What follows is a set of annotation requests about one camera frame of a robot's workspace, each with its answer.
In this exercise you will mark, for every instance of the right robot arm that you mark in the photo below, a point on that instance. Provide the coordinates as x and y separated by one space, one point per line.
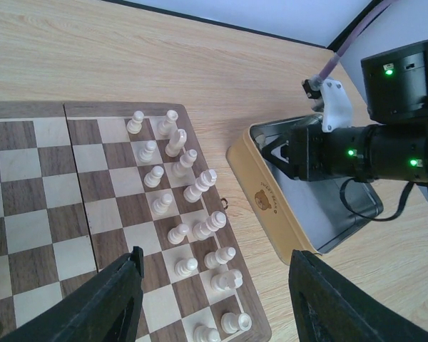
394 147

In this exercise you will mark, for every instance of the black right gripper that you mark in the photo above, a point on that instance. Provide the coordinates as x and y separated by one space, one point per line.
314 155

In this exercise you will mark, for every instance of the light chess piece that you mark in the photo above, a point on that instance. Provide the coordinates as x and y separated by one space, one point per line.
213 223
232 322
185 162

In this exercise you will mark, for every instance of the black enclosure frame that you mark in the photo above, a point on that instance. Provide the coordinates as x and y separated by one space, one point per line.
321 24

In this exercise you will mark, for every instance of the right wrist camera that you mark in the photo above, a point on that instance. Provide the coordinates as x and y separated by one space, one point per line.
331 100

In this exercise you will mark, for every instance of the gold tin box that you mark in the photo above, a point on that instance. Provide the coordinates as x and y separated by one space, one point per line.
295 214

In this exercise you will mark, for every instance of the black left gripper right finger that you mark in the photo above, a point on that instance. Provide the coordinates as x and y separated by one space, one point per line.
329 307

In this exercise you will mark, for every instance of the wooden chess board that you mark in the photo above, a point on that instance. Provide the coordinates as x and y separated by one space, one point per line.
83 183

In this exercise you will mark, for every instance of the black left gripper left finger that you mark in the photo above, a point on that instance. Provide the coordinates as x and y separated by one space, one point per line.
106 308

